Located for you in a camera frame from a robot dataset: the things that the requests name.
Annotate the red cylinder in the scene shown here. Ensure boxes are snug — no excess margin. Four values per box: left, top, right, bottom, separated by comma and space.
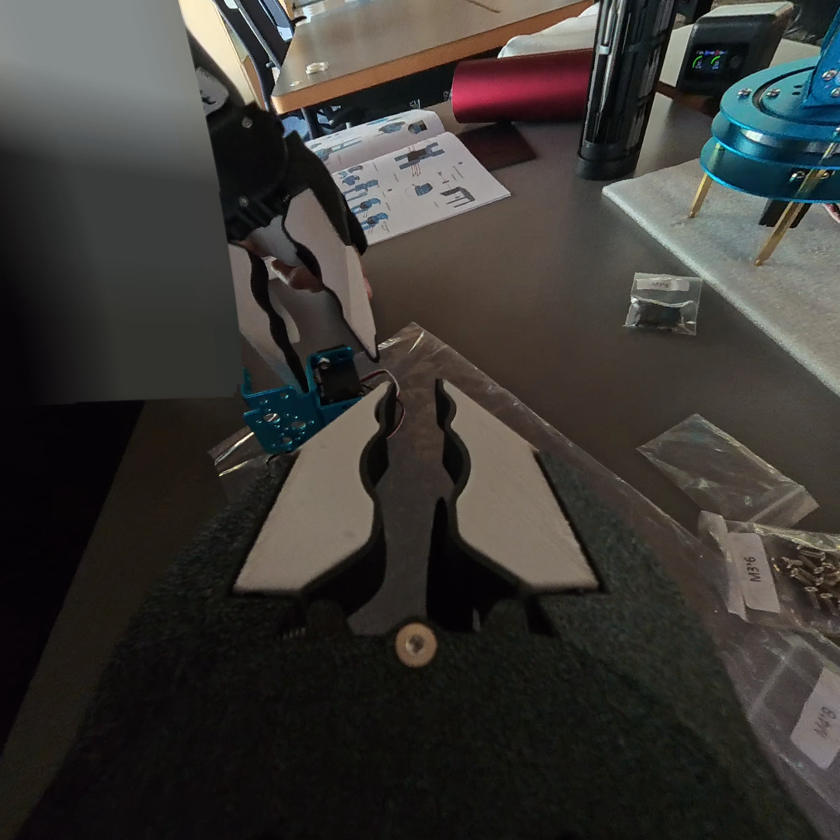
450, 51, 597, 127

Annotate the blue acrylic round robot base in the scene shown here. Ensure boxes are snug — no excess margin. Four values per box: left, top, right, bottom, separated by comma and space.
697, 0, 840, 229

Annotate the black bottle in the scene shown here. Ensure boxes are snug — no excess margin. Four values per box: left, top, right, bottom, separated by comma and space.
575, 0, 678, 182

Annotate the pile of clear screw bags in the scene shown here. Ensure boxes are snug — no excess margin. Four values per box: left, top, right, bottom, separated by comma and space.
635, 412, 840, 840

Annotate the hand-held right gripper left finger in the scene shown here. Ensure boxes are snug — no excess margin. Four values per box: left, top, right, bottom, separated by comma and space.
233, 381, 399, 596

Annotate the dark brown flat case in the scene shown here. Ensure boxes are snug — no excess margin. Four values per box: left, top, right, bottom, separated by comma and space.
459, 123, 539, 173

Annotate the white instruction manual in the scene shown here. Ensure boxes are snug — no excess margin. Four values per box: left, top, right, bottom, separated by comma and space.
305, 110, 513, 248

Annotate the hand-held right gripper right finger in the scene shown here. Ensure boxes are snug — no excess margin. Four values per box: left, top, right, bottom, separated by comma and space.
433, 378, 601, 593

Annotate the blue perforated metal bracket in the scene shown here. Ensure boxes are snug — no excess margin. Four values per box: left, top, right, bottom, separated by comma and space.
240, 366, 330, 455

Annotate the zip bag with black parts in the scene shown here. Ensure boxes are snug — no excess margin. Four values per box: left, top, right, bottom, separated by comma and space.
623, 271, 705, 337

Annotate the black office chair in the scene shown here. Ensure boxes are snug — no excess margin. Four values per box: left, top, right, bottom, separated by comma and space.
209, 0, 299, 116

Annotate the large clear plastic bag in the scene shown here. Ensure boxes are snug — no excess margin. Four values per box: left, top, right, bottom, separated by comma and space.
209, 320, 723, 664

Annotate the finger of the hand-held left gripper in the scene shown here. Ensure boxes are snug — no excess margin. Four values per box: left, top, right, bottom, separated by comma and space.
284, 187, 383, 364
226, 244, 309, 395

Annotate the white foam sheet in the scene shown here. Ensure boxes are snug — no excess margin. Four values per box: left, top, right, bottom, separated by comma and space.
601, 36, 840, 421

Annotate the black device with screen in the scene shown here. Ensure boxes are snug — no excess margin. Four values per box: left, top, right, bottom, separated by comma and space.
675, 2, 796, 98

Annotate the person's left hand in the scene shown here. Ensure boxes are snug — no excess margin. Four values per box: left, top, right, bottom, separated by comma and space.
271, 259, 328, 293

